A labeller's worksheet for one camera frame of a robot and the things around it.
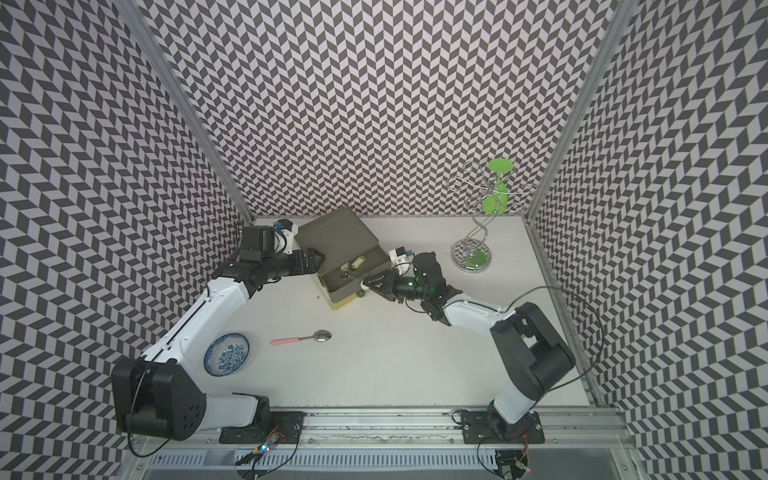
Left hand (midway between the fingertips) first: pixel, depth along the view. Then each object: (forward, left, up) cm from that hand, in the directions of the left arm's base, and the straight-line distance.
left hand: (310, 261), depth 83 cm
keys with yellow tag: (+1, -12, -3) cm, 13 cm away
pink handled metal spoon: (-13, -1, -20) cm, 24 cm away
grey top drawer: (-3, -10, -4) cm, 11 cm away
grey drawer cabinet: (+3, -11, 0) cm, 12 cm away
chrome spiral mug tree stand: (+14, -49, -16) cm, 54 cm away
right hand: (-8, -16, -2) cm, 18 cm away
